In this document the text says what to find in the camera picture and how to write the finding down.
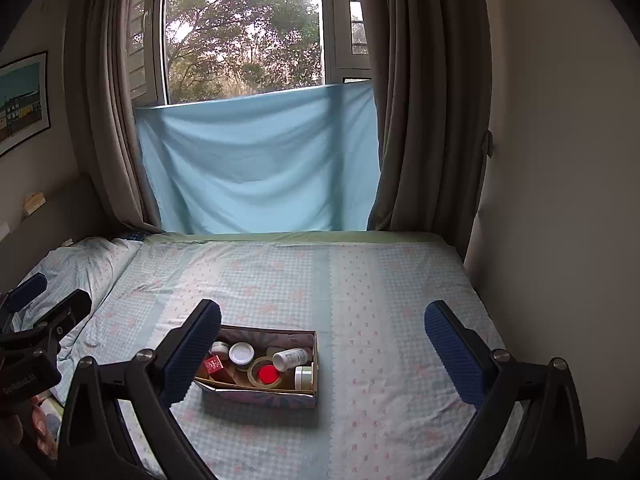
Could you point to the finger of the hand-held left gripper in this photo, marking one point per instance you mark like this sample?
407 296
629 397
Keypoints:
27 287
65 312

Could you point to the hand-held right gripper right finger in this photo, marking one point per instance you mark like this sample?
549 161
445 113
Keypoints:
455 355

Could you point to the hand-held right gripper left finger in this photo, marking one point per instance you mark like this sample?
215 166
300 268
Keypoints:
192 355

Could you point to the red carton box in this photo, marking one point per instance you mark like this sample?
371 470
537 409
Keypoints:
214 365

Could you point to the yellowish clear tape roll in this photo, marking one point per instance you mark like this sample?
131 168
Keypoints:
252 375

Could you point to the brown cardboard box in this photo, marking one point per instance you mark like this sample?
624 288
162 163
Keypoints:
260 397

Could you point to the white jar with dark lid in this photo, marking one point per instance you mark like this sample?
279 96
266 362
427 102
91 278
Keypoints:
292 357

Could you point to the person's left hand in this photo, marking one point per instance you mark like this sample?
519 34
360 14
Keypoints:
42 430

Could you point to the small white capped jar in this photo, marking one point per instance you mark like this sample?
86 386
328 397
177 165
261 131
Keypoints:
220 348

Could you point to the bow print pillow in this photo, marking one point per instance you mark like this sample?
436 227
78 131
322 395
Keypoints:
85 265

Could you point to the red round lid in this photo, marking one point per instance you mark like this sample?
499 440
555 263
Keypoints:
268 374

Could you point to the checked bow print bedsheet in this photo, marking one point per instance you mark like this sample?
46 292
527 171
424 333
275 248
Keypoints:
390 310

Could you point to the grey headboard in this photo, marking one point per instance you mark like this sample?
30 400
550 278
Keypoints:
60 210

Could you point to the small tan box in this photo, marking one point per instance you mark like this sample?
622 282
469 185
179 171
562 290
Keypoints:
35 202

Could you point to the green jar with white lid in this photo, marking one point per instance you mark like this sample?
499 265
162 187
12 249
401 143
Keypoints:
303 377

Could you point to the green under sheet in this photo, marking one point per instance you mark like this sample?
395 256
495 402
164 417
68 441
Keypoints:
300 237

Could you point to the brown curtain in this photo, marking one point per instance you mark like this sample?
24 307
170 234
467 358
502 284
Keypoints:
435 110
100 110

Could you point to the light blue cloth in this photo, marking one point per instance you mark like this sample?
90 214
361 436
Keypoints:
250 160

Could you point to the curtain tieback hook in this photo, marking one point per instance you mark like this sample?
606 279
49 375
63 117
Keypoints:
489 142

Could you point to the trees outside window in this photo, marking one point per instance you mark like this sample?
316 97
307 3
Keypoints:
240 25

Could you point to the framed wall poster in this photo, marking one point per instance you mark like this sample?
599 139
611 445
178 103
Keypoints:
20 100

